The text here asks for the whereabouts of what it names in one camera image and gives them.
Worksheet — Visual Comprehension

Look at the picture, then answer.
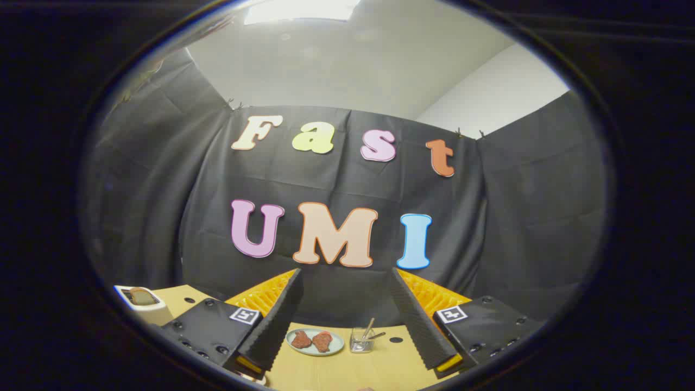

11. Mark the light blue plate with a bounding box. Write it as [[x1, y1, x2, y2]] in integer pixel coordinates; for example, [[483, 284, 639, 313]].
[[286, 328, 345, 357]]

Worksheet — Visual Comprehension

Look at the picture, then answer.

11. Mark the ceiling light panel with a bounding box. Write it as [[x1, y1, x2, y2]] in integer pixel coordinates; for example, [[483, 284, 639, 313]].
[[244, 0, 362, 26]]

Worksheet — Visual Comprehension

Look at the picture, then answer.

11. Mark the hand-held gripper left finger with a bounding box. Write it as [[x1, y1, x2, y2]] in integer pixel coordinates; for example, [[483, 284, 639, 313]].
[[160, 268, 304, 381]]

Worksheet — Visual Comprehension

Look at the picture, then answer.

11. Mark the black backdrop cloth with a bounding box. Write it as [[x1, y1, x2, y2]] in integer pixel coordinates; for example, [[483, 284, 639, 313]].
[[81, 49, 609, 329]]

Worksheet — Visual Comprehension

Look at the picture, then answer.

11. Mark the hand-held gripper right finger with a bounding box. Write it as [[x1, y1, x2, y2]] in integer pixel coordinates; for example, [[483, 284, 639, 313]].
[[391, 267, 546, 379]]

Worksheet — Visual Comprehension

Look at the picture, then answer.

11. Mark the clear glass utensil holder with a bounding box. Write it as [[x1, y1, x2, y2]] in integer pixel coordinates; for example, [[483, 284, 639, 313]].
[[350, 327, 375, 354]]

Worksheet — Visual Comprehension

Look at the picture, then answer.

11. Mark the white toaster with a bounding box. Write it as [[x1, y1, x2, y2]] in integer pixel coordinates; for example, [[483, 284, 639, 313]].
[[114, 285, 174, 326]]

